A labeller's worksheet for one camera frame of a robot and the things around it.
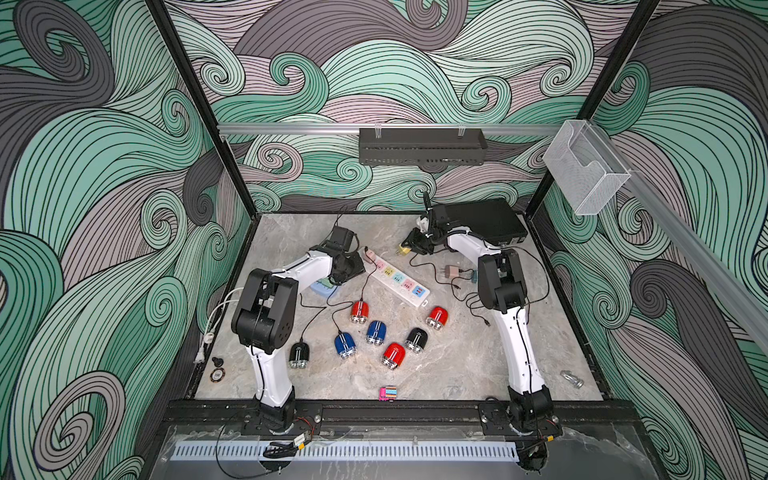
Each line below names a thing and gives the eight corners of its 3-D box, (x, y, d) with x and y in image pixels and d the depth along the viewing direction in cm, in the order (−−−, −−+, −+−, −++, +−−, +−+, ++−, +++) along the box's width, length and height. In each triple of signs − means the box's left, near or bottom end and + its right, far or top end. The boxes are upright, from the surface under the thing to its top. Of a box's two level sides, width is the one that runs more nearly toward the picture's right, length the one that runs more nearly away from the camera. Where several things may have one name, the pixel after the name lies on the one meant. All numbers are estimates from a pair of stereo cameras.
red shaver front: (379, 359, 85) (379, 355, 82) (392, 342, 88) (393, 338, 86) (394, 373, 82) (395, 369, 80) (408, 355, 86) (409, 351, 83)
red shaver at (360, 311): (351, 323, 92) (350, 318, 89) (352, 305, 96) (351, 300, 94) (369, 323, 92) (369, 318, 89) (369, 305, 96) (369, 300, 93)
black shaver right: (402, 344, 88) (403, 340, 85) (413, 328, 91) (414, 323, 88) (419, 356, 85) (420, 352, 83) (429, 339, 89) (431, 334, 86)
